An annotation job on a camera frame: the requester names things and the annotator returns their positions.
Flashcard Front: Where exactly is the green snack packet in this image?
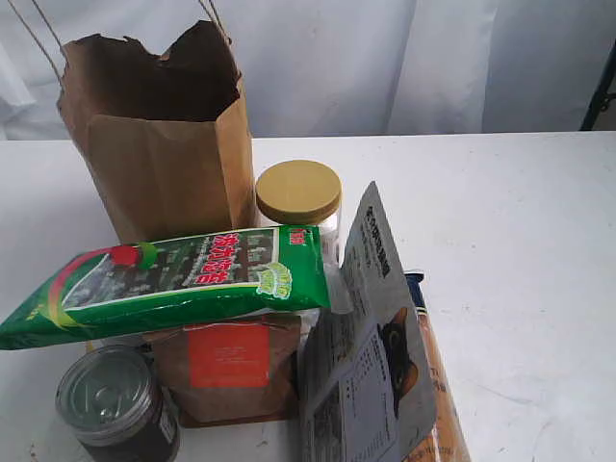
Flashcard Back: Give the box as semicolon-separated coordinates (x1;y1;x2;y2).
1;225;330;350

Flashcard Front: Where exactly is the brown paper bag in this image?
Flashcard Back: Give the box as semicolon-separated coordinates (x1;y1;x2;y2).
54;1;255;243

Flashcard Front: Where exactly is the clear jar with yellow lid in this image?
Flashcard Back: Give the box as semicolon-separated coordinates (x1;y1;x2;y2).
256;160;343;262

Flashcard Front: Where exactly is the brown pouch with orange label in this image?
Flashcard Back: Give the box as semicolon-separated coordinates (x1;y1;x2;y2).
144;314;301;428

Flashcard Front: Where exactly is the white curtain backdrop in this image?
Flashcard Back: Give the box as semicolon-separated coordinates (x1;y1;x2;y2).
1;1;615;140

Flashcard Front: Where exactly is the grey cat food pouch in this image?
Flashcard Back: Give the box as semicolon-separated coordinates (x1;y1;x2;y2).
300;183;436;461

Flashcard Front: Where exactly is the orange noodle packet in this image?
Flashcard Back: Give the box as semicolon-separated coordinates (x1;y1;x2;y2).
405;272;471;462

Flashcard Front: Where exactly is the dark jar with metal lid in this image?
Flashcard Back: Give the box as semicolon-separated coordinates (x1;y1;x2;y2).
55;346;179;462

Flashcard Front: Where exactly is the dark metal stand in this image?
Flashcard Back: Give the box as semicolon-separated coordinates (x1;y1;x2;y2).
579;44;615;131

